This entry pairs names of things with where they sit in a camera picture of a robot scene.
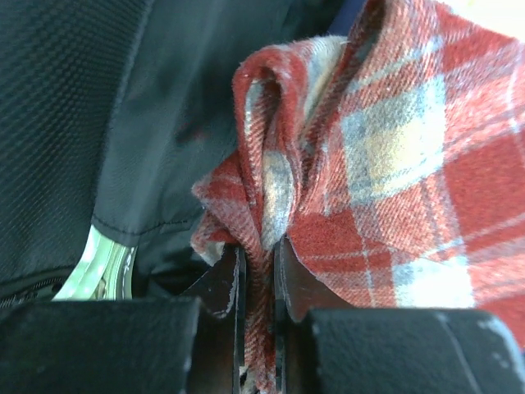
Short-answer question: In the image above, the red plaid shirt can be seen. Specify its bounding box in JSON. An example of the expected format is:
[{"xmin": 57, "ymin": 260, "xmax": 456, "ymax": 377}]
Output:
[{"xmin": 191, "ymin": 1, "xmax": 524, "ymax": 393}]

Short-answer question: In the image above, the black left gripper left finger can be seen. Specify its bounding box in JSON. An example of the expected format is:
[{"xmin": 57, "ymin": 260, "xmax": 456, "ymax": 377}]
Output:
[{"xmin": 1, "ymin": 247, "xmax": 246, "ymax": 393}]

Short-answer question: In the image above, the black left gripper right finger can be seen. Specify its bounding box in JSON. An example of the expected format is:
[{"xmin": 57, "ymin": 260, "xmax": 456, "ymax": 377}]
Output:
[{"xmin": 274, "ymin": 238, "xmax": 524, "ymax": 393}]

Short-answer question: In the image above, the cream printed garment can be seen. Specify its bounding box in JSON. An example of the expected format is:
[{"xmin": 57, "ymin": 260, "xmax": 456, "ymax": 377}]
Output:
[{"xmin": 443, "ymin": 0, "xmax": 525, "ymax": 41}]

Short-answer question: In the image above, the green hard-shell suitcase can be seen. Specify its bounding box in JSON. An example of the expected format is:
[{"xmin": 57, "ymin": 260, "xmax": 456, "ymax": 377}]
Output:
[{"xmin": 1, "ymin": 1, "xmax": 343, "ymax": 307}]

